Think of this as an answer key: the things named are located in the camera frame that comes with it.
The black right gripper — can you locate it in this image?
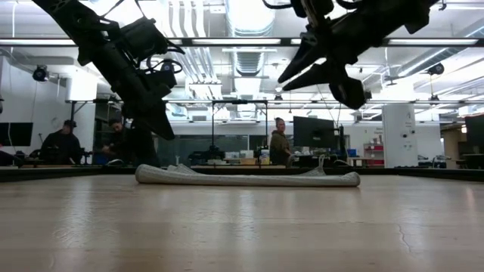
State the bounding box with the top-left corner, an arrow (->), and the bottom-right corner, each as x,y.
278,7 -> 383,110

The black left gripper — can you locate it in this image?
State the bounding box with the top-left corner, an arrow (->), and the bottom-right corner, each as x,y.
92,41 -> 178,141

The white waffle weave towel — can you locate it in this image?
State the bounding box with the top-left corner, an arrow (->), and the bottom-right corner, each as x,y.
135,153 -> 361,188

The person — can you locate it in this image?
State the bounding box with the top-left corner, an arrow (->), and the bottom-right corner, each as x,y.
101,119 -> 132,166
39,119 -> 83,166
268,116 -> 293,166

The black computer monitor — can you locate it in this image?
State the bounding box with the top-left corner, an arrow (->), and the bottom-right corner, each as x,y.
293,116 -> 337,151
464,115 -> 484,154
0,122 -> 34,147

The black monitor stand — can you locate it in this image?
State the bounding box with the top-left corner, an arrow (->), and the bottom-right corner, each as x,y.
332,124 -> 347,162

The red shelf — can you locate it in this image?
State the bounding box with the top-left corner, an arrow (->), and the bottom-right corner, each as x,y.
363,142 -> 385,167

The long ceiling light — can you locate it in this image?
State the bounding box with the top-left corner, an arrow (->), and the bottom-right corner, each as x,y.
191,38 -> 281,45
389,38 -> 479,46

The white pillar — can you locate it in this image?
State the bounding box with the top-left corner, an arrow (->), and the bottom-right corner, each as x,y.
381,104 -> 419,169

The black overhead frame beam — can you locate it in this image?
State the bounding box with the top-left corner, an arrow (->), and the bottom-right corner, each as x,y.
0,37 -> 484,48

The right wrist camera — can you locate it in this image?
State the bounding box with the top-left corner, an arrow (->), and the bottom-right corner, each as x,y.
290,0 -> 336,29

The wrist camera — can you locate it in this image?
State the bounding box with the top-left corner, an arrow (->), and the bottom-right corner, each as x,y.
290,0 -> 336,29
119,17 -> 170,63

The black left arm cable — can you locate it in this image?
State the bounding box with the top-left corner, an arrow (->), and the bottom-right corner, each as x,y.
145,37 -> 186,76

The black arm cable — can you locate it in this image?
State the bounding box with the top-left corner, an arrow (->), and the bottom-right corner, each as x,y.
262,0 -> 294,11
145,37 -> 186,76

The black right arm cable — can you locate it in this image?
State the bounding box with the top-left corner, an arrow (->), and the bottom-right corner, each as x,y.
262,0 -> 294,11

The black rack frame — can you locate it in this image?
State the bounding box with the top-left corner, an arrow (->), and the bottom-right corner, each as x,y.
67,100 -> 126,150

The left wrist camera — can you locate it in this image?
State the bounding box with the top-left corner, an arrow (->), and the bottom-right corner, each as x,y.
119,17 -> 170,63

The silver ceiling duct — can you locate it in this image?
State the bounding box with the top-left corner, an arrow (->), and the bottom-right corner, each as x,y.
225,0 -> 278,120

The black metal table frame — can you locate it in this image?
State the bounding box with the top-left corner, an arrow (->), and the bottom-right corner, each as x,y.
0,165 -> 484,183

